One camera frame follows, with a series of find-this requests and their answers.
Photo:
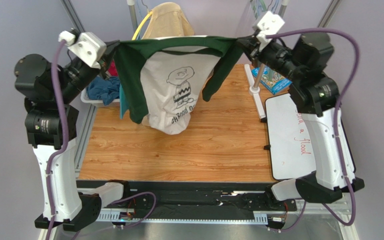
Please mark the red garment in basket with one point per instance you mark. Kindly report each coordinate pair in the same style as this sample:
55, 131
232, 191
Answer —
112, 70

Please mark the blue garment in basket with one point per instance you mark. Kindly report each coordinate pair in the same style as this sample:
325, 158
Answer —
105, 90

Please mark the green plastic hanger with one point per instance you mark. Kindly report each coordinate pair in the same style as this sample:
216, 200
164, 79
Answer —
257, 7

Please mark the cream yellow t-shirt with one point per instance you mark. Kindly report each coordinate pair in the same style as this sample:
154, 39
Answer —
168, 20

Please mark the white clothes rack base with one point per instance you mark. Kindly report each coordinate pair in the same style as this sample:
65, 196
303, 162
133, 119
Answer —
254, 91

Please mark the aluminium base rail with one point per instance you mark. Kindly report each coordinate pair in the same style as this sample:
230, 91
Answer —
122, 218

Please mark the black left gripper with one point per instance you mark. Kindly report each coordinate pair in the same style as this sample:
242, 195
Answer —
106, 57

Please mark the white plastic laundry basket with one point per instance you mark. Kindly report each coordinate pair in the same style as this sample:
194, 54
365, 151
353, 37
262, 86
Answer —
97, 103

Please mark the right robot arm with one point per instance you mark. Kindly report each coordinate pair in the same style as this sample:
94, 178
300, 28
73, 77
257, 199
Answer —
318, 99

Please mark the silver clothes rack pole right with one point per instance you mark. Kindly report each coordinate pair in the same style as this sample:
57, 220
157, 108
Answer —
257, 72

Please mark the aluminium frame post right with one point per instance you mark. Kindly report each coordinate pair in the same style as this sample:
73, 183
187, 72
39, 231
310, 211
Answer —
329, 13

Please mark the green and white t-shirt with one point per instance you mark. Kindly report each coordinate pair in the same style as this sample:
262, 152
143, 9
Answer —
163, 78

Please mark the teal garment on hanger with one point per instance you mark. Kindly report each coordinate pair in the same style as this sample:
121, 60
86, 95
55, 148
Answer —
123, 102

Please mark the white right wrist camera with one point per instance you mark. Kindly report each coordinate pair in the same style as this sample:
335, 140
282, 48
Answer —
266, 25

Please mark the aluminium frame post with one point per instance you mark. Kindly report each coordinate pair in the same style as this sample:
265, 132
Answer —
73, 15
329, 13

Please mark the yellow plastic hanger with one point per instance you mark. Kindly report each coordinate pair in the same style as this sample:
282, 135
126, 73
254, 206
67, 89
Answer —
140, 26

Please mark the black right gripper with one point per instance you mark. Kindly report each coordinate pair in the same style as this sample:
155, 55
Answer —
251, 45

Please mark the blue wire hanger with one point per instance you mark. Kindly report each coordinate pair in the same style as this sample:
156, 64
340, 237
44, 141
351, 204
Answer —
270, 5

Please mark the aluminium frame post left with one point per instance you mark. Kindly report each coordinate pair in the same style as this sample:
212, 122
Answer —
73, 15

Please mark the white dry-erase board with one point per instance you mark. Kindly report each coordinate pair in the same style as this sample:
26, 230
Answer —
291, 135

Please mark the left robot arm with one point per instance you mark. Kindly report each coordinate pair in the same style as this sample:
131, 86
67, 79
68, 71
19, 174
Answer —
51, 130

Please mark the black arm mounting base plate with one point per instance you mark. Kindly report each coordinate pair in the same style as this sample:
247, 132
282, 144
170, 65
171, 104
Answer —
200, 200

